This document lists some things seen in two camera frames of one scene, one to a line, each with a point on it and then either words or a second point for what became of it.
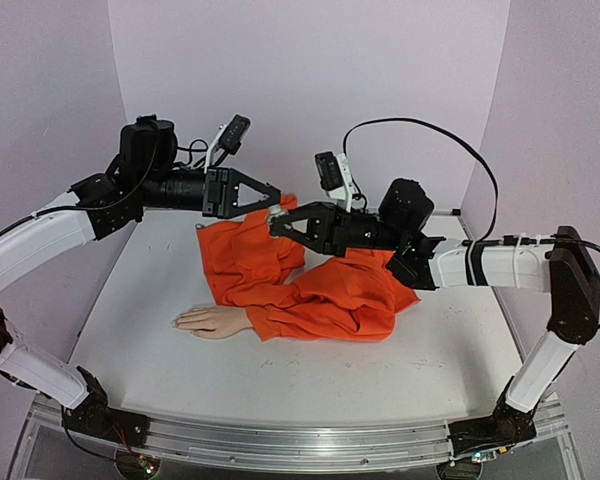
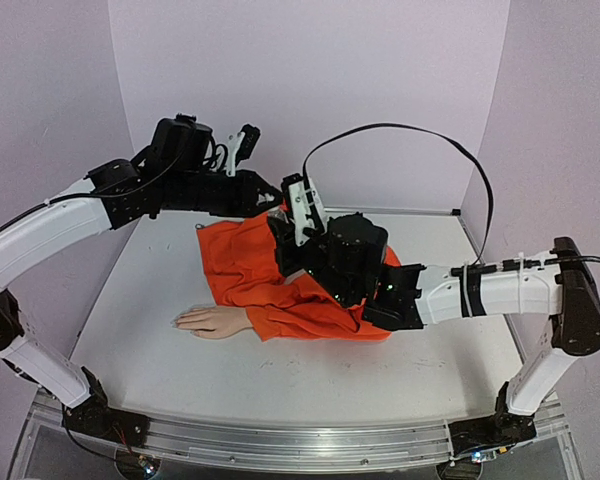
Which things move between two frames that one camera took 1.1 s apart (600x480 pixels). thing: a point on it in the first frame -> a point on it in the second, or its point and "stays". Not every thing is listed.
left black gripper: [219, 193] stays
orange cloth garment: [355, 297] stays
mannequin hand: [213, 322] stays
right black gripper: [334, 230] -> [284, 245]
